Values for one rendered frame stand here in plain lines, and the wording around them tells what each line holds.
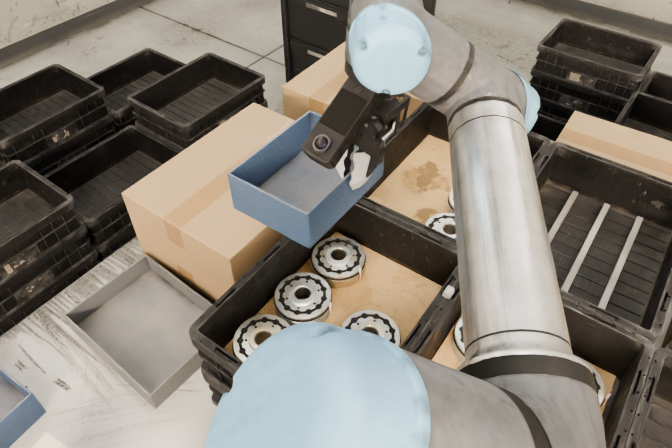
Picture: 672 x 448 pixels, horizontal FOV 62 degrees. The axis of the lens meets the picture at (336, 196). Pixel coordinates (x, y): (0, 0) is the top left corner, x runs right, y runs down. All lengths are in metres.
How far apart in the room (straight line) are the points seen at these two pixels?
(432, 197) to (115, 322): 0.71
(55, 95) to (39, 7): 1.51
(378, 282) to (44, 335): 0.68
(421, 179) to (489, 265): 0.85
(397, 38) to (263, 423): 0.34
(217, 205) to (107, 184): 0.99
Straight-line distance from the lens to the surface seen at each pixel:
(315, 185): 0.89
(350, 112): 0.69
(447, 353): 0.99
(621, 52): 2.64
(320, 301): 1.00
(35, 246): 1.73
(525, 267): 0.44
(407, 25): 0.52
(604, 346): 1.02
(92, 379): 1.19
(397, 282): 1.07
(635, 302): 1.17
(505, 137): 0.53
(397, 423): 0.27
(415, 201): 1.22
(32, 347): 1.28
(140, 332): 1.21
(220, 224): 1.09
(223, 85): 2.26
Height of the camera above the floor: 1.67
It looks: 43 degrees down
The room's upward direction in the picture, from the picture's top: straight up
